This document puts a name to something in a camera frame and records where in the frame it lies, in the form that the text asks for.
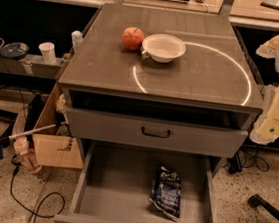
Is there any dark blue bowl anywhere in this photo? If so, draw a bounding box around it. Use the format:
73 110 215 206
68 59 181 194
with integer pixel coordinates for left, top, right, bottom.
0 42 29 60

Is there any black floor cable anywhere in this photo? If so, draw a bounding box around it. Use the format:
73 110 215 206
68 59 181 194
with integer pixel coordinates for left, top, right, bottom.
5 163 70 223

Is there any black chair leg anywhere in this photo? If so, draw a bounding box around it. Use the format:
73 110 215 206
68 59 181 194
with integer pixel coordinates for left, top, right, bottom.
248 194 279 221

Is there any red apple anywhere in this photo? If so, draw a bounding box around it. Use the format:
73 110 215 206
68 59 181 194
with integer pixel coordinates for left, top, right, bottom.
121 27 145 51

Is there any white bowl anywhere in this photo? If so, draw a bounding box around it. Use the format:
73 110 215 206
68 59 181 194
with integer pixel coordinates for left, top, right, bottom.
140 33 186 63

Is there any blue chip bag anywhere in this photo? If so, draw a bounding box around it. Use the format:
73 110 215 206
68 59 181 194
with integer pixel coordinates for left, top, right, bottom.
150 166 182 221

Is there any grey open middle drawer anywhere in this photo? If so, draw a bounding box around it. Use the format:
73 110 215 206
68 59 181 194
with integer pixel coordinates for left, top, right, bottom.
54 143 218 223

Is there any white plastic bottle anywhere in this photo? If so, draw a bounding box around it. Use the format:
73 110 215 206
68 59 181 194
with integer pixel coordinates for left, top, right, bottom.
71 30 84 52

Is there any white paper cup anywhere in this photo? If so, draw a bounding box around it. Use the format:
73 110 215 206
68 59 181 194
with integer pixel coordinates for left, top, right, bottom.
38 42 56 64

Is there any grey-handled tool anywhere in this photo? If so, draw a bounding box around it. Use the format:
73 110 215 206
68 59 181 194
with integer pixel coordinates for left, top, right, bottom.
0 122 66 144

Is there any grey drawer cabinet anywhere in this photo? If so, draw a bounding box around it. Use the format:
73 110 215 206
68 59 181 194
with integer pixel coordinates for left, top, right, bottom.
51 0 275 165

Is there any cardboard box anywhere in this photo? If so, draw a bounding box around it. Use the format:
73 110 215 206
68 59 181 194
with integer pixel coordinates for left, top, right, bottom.
32 84 84 169

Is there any grey top drawer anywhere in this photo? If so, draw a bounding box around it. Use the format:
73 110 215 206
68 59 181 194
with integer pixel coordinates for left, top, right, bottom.
67 108 248 158

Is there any pink spray bottle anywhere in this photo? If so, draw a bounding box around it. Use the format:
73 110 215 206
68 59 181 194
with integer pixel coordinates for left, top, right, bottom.
14 137 42 174

